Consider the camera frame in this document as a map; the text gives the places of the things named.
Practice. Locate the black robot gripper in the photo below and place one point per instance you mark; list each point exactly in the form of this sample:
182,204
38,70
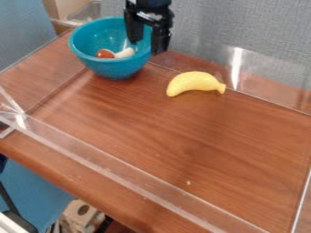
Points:
153,13

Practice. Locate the blue plastic bowl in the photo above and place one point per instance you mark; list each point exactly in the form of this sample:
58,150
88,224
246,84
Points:
106,33

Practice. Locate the yellow toy banana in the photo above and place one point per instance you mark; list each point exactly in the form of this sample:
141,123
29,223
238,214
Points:
194,81

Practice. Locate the red and white toy mushroom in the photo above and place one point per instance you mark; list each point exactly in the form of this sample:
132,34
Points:
105,53

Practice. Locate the wooden shelf in background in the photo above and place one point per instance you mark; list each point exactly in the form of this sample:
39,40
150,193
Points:
72,13

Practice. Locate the clear acrylic table barrier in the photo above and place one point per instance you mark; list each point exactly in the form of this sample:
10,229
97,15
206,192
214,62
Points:
198,163

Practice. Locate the wooden block with hole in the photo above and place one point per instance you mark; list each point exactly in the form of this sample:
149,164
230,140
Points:
81,218

